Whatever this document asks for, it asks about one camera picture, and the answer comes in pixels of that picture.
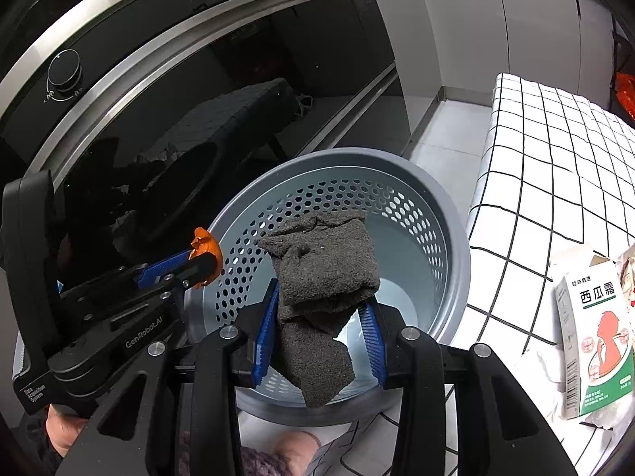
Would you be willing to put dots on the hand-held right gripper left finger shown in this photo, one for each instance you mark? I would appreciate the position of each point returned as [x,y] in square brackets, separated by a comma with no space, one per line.
[263,337]

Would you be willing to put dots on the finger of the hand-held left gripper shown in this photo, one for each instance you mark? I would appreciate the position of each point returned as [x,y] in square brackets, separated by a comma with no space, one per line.
[144,329]
[154,273]

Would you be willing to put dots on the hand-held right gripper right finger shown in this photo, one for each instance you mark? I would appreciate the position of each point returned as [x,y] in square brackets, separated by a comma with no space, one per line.
[373,342]

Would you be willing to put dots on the orange peel piece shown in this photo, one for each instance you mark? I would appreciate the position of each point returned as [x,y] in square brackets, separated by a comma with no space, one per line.
[208,250]

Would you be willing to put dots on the grey fuzzy sock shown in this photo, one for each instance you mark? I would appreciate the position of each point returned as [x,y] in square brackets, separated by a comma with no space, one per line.
[317,267]

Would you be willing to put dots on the grey perforated plastic basket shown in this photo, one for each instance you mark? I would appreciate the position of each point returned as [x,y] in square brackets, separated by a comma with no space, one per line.
[411,218]

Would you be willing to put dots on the person's left forearm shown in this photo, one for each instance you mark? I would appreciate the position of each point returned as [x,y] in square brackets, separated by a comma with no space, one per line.
[34,448]

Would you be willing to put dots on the person's left hand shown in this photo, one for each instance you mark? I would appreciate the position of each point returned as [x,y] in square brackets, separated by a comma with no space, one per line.
[67,426]

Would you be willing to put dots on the pink knit clothing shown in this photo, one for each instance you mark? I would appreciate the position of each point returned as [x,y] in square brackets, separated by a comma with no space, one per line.
[283,456]

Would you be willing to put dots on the black marked oven knob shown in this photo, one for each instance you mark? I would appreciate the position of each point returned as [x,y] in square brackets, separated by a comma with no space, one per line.
[64,70]

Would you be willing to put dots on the white printed carton box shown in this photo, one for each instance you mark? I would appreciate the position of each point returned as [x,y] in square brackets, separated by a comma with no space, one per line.
[595,327]

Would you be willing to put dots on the white black-grid tablecloth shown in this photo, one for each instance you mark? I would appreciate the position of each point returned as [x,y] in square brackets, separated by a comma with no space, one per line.
[536,158]

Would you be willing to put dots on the crumpled white paper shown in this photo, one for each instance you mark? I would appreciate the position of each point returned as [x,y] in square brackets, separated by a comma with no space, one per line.
[627,277]

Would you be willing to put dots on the grey kitchen cabinets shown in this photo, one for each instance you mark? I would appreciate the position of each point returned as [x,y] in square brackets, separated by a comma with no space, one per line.
[496,20]

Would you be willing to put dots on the red plastic bag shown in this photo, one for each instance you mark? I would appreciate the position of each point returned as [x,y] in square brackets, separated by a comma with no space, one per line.
[626,94]

